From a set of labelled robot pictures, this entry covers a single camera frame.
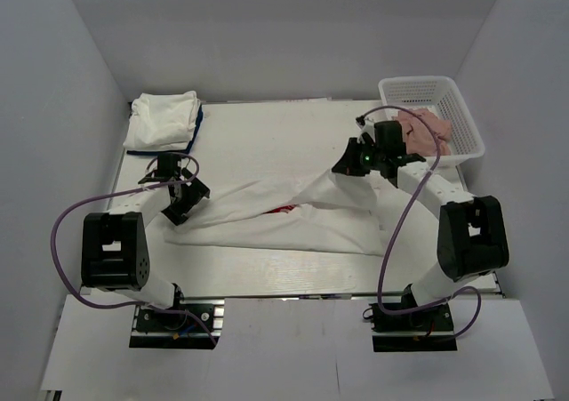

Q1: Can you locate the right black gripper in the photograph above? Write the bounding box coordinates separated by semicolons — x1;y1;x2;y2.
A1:
333;137;386;177

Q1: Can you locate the white Coca-Cola print t-shirt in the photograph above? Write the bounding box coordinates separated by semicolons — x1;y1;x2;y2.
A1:
164;171;385;256

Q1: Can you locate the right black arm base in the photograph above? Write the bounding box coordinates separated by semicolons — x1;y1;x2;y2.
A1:
362;303;458;353

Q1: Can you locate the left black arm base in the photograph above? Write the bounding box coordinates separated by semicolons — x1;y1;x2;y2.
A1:
129;298;225;350

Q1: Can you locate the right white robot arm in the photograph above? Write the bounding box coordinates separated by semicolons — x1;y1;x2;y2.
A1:
332;121;509;329

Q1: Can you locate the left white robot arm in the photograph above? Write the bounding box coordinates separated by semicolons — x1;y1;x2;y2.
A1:
81;153;210;329

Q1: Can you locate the folded white t-shirt stack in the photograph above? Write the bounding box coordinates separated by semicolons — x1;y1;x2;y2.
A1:
124;91;201;153

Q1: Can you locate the pink cloth in basket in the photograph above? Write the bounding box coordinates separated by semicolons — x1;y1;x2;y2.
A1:
394;108;452;156

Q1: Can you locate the white plastic basket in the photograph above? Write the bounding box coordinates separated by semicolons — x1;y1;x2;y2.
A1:
378;76;485;167

